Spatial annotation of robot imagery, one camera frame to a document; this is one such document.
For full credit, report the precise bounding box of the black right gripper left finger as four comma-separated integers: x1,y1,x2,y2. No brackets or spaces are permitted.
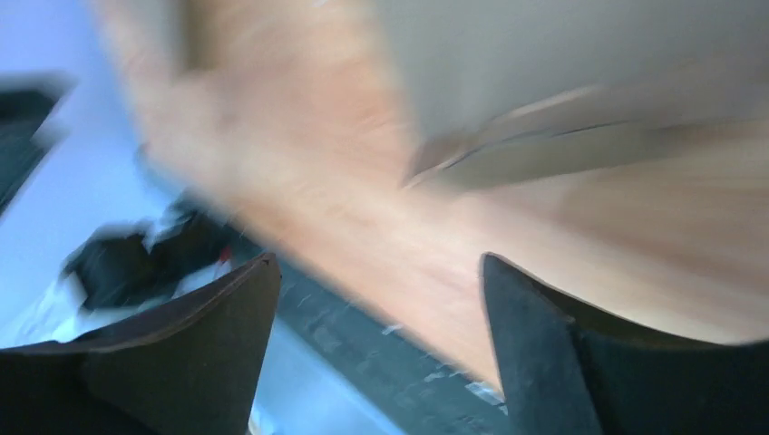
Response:
1,253,281,434

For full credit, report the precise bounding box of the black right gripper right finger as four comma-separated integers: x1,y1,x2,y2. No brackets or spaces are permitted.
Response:
481,253,768,434

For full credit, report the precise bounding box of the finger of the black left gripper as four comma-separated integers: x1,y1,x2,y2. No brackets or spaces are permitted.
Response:
1,74,73,212

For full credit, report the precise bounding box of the brown cardboard box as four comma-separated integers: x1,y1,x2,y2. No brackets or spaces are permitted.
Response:
375,1,768,185

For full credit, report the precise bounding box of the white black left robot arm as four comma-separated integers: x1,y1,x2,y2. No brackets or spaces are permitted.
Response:
1,198,230,348

